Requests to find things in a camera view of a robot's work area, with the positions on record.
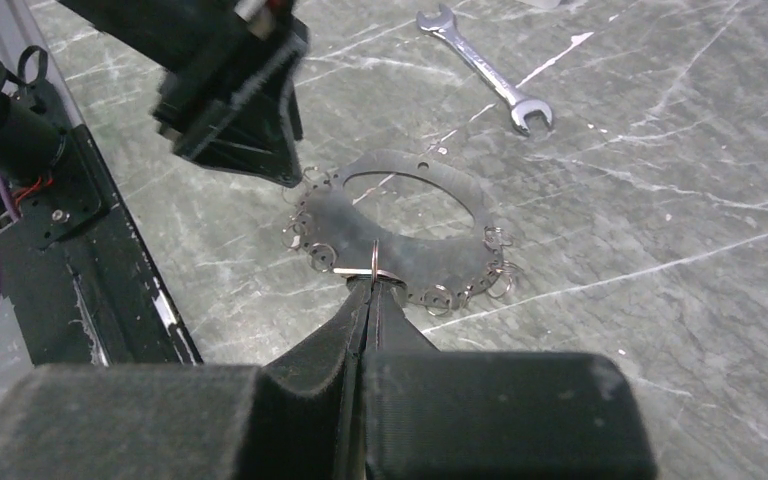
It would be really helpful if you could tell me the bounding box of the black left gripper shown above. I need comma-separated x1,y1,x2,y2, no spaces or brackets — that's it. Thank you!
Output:
64,1,308,188

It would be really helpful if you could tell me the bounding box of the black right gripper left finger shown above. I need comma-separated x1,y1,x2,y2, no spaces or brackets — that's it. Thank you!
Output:
0,279,372,479

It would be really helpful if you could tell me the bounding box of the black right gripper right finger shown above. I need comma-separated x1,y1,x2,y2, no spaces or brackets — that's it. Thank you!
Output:
364,285,657,479

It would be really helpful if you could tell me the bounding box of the metal oval key organizer plate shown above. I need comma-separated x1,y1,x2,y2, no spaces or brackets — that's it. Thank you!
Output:
281,150,519,316

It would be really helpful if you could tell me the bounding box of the silver key with black tag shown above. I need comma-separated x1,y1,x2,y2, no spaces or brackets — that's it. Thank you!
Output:
331,240,405,285

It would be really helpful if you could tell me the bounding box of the small silver open-end wrench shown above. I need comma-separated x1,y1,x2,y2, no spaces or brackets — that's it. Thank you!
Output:
416,4,554,136

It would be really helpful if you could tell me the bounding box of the translucent white plastic box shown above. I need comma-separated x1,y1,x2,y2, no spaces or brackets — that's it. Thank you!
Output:
518,0,563,10

